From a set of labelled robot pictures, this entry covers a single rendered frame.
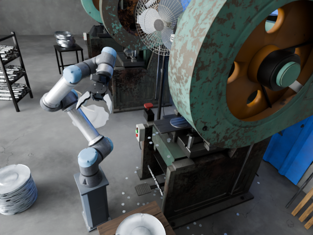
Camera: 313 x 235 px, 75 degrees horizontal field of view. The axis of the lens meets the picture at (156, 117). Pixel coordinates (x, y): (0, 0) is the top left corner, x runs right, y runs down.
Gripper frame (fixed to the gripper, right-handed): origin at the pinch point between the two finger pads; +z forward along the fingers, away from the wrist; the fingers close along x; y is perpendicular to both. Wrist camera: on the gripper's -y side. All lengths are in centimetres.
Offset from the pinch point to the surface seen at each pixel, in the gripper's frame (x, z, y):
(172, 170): -42, 13, 48
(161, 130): -33, -11, 45
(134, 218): -23, 43, 58
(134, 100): 4, -105, 186
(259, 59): -66, -24, -18
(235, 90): -61, -16, -6
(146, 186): -28, 20, 99
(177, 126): -44, -17, 48
